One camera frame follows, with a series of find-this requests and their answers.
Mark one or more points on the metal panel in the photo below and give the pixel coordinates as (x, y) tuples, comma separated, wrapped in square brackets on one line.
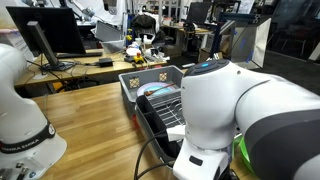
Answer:
[(256, 41)]

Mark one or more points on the black power adapter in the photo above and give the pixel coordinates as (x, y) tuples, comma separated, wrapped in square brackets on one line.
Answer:
[(105, 62)]

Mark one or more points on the black computer monitor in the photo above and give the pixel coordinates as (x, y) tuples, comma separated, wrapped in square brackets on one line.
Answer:
[(56, 30)]

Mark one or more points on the bright green bowl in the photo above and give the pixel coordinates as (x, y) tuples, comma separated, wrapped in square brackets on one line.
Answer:
[(242, 151)]

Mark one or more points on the dark background monitor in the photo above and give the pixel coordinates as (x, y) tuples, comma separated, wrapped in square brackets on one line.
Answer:
[(198, 12)]

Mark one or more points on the pale plate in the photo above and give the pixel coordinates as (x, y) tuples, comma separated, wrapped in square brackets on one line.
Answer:
[(150, 88)]

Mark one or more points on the yellow toy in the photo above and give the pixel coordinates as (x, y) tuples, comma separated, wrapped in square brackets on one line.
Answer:
[(138, 59)]

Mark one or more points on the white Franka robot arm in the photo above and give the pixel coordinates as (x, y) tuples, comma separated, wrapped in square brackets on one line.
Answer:
[(216, 100)]

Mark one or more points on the wooden background desk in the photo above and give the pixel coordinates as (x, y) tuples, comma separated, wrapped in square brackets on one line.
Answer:
[(83, 69)]

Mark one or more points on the grey dish rack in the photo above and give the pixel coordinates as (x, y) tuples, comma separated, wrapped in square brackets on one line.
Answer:
[(150, 116)]

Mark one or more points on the grey monitor stand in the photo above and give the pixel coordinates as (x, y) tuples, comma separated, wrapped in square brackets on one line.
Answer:
[(41, 46)]

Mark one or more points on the clear plastic tub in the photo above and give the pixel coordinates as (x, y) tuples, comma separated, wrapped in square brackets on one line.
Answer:
[(113, 45)]

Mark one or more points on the wooden spoon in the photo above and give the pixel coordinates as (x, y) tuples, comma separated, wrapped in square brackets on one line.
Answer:
[(160, 90)]

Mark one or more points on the dark camera stand post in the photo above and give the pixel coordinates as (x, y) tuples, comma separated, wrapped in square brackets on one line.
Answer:
[(216, 36)]

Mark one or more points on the white round container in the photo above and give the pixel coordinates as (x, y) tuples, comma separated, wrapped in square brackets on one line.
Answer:
[(133, 51)]

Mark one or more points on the small red object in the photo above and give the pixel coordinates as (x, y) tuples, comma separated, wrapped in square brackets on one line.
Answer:
[(134, 121)]

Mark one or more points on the grey plastic bin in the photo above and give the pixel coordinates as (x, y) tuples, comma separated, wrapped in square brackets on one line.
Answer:
[(150, 75)]

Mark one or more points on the dark jacket on chair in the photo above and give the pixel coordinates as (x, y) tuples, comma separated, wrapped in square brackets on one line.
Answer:
[(143, 23)]

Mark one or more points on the black keyboard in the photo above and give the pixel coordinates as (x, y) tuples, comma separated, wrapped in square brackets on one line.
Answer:
[(79, 55)]

